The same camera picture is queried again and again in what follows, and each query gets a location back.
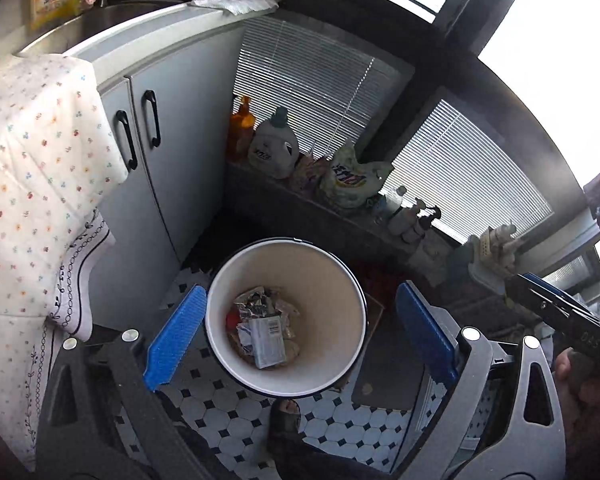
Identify grey floor mat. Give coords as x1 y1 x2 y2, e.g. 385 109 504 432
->
351 310 431 412

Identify white detergent jug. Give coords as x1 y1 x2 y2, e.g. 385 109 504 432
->
247 106 301 180

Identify person's right hand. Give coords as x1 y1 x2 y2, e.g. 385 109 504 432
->
554 349 600 423

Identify grey cabinet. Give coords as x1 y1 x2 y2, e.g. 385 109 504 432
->
62 2 247 333

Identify white brush holder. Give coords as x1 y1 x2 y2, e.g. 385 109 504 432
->
466 223 527 282

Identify white dish cloth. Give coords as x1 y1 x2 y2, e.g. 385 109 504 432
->
189 0 281 17

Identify black cabinet handle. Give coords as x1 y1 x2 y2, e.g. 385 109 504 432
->
115 110 139 171
142 90 162 149

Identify person's foot in sandal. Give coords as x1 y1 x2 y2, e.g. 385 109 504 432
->
266 397 305 443

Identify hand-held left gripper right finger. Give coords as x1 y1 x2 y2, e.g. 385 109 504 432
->
395 281 567 480

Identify pink packets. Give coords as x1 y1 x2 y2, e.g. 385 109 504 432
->
290 152 332 194

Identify cream waste bin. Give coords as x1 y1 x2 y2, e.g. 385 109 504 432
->
204 238 369 395

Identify orange bottle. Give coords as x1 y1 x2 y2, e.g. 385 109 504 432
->
228 95 257 164

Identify floral tablecloth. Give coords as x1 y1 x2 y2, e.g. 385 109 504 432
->
0 52 130 471

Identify white yellow refill bag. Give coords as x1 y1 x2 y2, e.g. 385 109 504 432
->
320 140 396 210

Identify white window blind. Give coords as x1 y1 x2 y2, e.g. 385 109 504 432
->
232 15 377 161
390 99 555 245

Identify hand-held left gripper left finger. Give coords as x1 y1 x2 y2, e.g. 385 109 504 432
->
34 284 208 480

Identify grey cardboard box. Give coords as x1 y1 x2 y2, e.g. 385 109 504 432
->
250 316 287 370

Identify steel sink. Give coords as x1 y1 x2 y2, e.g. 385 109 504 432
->
16 0 191 57

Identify white cloth black trim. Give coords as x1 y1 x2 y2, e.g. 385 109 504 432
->
22 207 117 441

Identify small pump bottles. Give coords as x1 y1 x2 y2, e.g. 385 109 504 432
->
379 185 442 244

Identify silver foil wrapper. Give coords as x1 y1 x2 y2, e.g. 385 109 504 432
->
232 287 282 322

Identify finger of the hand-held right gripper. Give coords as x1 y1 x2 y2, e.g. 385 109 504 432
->
505 271 600 342

